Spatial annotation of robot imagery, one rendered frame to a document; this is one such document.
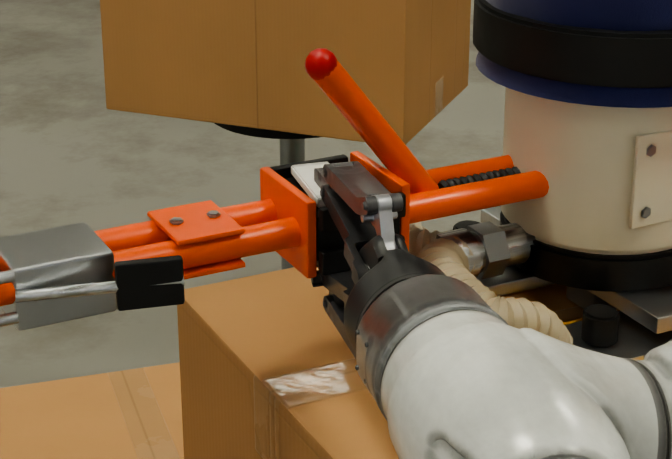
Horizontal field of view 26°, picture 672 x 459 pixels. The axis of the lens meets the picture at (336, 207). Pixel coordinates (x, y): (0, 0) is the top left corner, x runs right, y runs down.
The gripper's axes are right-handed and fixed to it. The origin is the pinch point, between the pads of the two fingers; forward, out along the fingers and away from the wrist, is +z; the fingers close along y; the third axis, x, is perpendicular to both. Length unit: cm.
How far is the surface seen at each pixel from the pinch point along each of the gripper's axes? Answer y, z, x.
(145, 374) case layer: 54, 76, -1
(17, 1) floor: 115, 519, 24
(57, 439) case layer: 54, 63, -15
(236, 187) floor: 111, 278, 60
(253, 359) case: 12.9, 2.5, -4.8
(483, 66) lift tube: -8.5, 5.3, 14.8
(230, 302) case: 13.0, 13.1, -4.1
